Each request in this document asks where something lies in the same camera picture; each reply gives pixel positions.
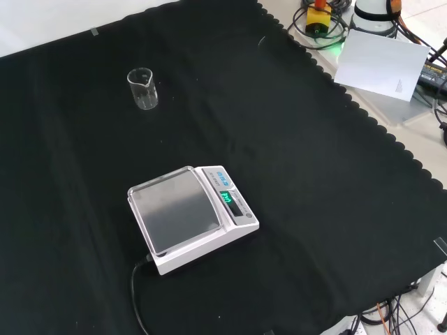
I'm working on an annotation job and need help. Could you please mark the black balance power cable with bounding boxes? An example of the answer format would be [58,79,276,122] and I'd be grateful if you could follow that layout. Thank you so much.
[131,253,154,335]

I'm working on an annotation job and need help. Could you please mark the black coiled cable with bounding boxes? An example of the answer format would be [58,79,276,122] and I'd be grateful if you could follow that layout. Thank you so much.
[286,0,352,50]

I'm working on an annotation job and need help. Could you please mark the yellow stop button box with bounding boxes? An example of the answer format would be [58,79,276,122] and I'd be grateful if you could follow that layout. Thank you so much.
[305,0,332,36]

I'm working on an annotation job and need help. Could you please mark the white electronic balance steel pan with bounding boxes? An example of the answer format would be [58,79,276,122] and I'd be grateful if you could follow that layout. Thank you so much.
[126,165,261,276]

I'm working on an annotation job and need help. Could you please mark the black power adapter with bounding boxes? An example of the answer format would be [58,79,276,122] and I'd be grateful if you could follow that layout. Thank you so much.
[416,59,447,90]

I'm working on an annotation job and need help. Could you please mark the small clear glass beaker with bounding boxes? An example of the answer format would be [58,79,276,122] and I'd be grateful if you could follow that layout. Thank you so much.
[126,67,159,111]

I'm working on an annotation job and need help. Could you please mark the black bench cloth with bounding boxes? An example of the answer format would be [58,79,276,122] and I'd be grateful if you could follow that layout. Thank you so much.
[0,0,447,335]

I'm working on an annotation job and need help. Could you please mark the white paper sheet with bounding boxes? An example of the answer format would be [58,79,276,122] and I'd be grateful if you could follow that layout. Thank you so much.
[333,29,432,103]

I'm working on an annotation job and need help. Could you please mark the orange cable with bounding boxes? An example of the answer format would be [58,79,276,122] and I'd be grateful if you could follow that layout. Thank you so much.
[375,301,391,335]

